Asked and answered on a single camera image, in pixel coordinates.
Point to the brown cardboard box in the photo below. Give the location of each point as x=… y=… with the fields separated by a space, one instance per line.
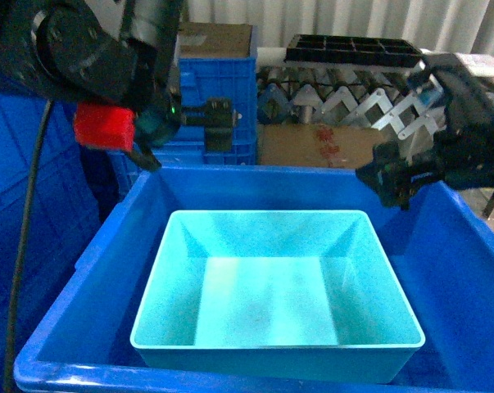
x=317 y=145

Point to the blue crate far left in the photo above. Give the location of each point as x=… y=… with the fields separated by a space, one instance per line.
x=64 y=215

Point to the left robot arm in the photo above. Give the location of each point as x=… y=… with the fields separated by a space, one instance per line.
x=113 y=59

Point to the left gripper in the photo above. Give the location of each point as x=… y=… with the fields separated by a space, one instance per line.
x=165 y=115

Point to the red camera mount block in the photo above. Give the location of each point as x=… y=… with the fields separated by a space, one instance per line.
x=104 y=127

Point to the teal plastic bin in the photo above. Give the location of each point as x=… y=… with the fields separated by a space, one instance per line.
x=305 y=294

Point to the blue crate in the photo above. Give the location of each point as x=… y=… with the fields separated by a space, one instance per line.
x=64 y=215
x=199 y=80

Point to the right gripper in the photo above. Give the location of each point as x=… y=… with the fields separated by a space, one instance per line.
x=394 y=179

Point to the large blue tote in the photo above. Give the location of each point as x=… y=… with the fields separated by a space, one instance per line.
x=442 y=252

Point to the black compartment tray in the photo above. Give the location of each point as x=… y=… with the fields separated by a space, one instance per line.
x=353 y=50

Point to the cardboard box on crate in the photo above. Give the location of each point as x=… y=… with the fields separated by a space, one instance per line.
x=214 y=41

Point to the blue crate behind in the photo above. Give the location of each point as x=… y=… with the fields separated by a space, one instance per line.
x=199 y=80

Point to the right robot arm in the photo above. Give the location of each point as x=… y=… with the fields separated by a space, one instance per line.
x=462 y=154

